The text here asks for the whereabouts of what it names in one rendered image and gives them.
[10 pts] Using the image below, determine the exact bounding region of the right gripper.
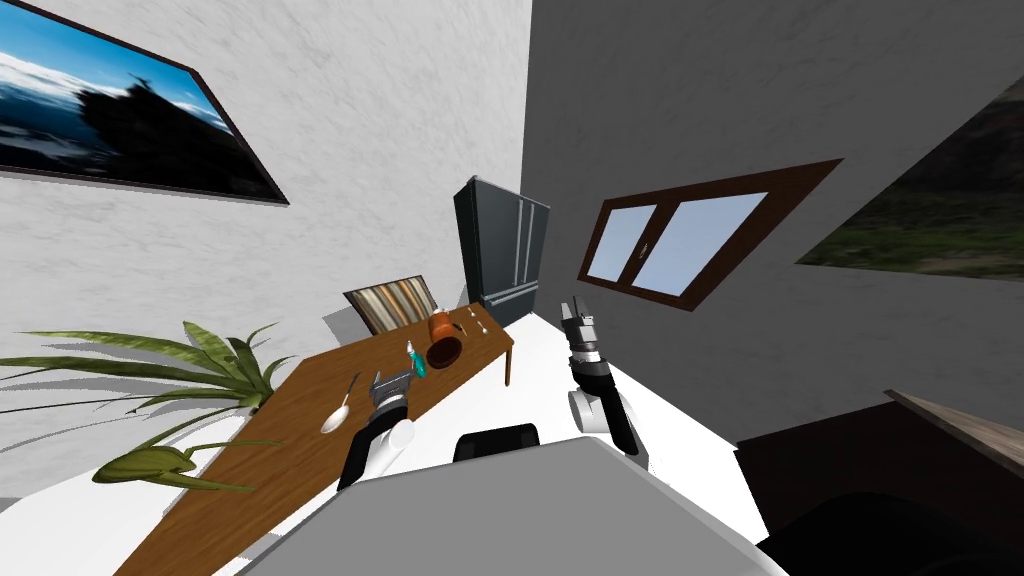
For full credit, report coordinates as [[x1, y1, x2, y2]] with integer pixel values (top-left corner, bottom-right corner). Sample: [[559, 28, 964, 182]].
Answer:
[[559, 295, 602, 361]]

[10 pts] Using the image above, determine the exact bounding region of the framed sea picture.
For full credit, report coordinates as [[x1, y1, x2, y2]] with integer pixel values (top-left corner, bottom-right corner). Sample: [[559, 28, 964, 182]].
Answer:
[[0, 0, 291, 208]]

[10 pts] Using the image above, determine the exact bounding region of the brown wooden table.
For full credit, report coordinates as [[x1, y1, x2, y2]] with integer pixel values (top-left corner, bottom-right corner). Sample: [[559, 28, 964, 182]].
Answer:
[[114, 302, 516, 576]]

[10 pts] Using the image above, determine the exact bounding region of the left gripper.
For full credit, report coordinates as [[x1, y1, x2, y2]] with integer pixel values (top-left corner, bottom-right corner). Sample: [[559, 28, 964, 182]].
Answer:
[[369, 368, 418, 411]]

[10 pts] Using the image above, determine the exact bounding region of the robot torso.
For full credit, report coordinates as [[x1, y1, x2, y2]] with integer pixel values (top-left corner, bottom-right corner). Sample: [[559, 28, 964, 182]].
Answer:
[[243, 423, 793, 576]]

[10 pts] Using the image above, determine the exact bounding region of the dark grey refrigerator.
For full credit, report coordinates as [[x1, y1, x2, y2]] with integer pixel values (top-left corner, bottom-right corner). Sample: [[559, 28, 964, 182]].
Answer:
[[452, 175, 552, 329]]

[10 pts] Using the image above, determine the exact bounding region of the green leafy plant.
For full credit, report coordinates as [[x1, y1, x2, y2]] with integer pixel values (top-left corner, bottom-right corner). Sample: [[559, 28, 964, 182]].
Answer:
[[0, 319, 299, 494]]

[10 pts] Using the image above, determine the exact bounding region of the dark cabinet with wooden top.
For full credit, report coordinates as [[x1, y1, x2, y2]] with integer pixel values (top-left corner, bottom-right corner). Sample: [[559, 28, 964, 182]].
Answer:
[[734, 388, 1024, 545]]

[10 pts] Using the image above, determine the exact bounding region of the brown framed window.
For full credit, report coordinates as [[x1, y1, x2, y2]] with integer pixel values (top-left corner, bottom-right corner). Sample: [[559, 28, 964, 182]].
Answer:
[[576, 157, 845, 313]]

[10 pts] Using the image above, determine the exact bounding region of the brown bowl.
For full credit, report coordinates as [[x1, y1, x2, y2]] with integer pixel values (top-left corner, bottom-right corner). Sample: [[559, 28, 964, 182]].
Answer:
[[425, 335, 465, 371]]

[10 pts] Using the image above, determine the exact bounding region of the striped chair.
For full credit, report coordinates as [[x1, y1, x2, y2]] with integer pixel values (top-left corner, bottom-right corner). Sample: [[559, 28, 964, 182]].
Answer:
[[343, 275, 439, 337]]

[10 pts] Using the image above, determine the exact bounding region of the green landscape picture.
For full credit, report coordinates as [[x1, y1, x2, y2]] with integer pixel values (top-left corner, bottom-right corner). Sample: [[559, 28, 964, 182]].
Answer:
[[795, 74, 1024, 282]]

